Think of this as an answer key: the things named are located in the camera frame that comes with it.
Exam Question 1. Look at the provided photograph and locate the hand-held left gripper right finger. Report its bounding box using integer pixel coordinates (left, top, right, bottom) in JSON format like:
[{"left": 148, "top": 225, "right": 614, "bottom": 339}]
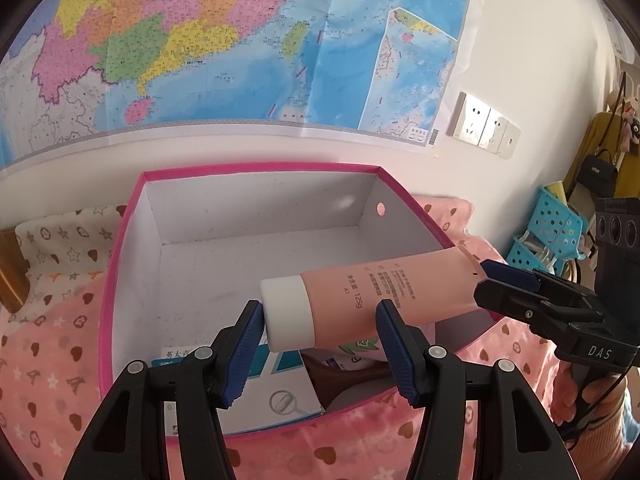
[{"left": 374, "top": 299, "right": 583, "bottom": 480}]

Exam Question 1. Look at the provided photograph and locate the black cable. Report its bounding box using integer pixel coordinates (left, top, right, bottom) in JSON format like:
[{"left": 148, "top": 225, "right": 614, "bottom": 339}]
[{"left": 562, "top": 375, "right": 626, "bottom": 441}]

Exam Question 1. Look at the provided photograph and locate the cream star-print cloth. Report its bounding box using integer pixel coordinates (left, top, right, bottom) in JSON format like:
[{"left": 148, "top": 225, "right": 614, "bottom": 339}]
[{"left": 14, "top": 204, "right": 130, "bottom": 291}]

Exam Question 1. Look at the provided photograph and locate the pink cardboard box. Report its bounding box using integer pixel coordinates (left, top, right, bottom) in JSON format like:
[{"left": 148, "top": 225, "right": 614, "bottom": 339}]
[{"left": 99, "top": 161, "right": 496, "bottom": 453}]

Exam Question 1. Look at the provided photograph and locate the blue plastic basket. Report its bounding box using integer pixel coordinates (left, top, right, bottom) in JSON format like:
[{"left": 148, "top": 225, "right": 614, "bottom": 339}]
[
  {"left": 505, "top": 235, "right": 556, "bottom": 276},
  {"left": 530, "top": 186, "right": 588, "bottom": 261}
]

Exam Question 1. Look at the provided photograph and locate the colourful wall map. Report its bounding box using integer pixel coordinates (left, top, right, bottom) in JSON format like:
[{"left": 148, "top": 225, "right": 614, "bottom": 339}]
[{"left": 0, "top": 0, "right": 476, "bottom": 171}]

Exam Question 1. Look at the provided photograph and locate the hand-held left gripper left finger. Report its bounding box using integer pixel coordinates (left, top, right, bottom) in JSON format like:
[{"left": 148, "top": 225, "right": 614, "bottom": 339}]
[{"left": 62, "top": 300, "right": 265, "bottom": 480}]

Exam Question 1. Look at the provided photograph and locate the pale pink green-print tube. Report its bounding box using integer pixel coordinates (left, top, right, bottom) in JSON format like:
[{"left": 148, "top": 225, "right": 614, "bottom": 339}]
[{"left": 322, "top": 337, "right": 381, "bottom": 371}]

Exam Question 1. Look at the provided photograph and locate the person's right forearm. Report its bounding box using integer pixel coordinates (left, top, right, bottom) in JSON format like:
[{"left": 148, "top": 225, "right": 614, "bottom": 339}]
[{"left": 575, "top": 375, "right": 640, "bottom": 480}]

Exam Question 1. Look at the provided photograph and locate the yellow coat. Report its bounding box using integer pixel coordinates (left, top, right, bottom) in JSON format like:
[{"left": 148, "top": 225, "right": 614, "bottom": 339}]
[{"left": 564, "top": 110, "right": 626, "bottom": 201}]

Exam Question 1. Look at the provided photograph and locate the salmon pink tube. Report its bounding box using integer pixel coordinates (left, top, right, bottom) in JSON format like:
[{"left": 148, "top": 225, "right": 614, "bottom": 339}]
[{"left": 260, "top": 247, "right": 483, "bottom": 352}]

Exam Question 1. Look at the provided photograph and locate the person's right hand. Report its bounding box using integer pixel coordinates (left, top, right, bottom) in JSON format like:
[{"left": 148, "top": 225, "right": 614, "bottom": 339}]
[{"left": 550, "top": 360, "right": 628, "bottom": 428}]

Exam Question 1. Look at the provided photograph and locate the black handbag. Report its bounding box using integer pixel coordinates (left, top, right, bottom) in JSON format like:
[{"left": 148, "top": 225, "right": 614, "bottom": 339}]
[{"left": 577, "top": 149, "right": 620, "bottom": 193}]

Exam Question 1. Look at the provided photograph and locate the white wall socket panel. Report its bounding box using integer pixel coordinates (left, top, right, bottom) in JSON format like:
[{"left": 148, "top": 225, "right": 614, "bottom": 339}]
[{"left": 446, "top": 91, "right": 522, "bottom": 158}]

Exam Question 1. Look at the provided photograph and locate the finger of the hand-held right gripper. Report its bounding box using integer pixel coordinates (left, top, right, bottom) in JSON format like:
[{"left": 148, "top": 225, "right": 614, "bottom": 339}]
[
  {"left": 480, "top": 258, "right": 604, "bottom": 312},
  {"left": 472, "top": 280, "right": 607, "bottom": 342}
]

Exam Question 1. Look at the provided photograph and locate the brown wooden furniture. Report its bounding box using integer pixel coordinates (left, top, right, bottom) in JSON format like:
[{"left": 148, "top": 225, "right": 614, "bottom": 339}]
[{"left": 0, "top": 227, "right": 27, "bottom": 313}]

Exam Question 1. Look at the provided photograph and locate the small plush toy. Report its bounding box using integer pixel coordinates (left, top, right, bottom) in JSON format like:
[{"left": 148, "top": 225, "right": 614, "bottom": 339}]
[{"left": 622, "top": 110, "right": 640, "bottom": 153}]

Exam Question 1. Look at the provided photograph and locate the white air conditioner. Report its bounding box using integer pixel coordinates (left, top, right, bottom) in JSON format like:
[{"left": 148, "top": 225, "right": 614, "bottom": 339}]
[{"left": 602, "top": 7, "right": 636, "bottom": 63}]

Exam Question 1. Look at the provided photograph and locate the pink printed blanket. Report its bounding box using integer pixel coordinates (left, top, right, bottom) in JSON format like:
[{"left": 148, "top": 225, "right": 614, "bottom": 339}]
[{"left": 0, "top": 195, "right": 601, "bottom": 480}]

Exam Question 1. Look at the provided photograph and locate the white teal medicine box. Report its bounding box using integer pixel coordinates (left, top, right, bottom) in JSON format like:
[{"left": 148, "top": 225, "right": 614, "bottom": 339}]
[{"left": 150, "top": 347, "right": 326, "bottom": 436}]

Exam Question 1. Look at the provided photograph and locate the white cord bundle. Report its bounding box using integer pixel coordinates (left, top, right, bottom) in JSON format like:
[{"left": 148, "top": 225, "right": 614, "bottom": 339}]
[{"left": 520, "top": 242, "right": 556, "bottom": 271}]

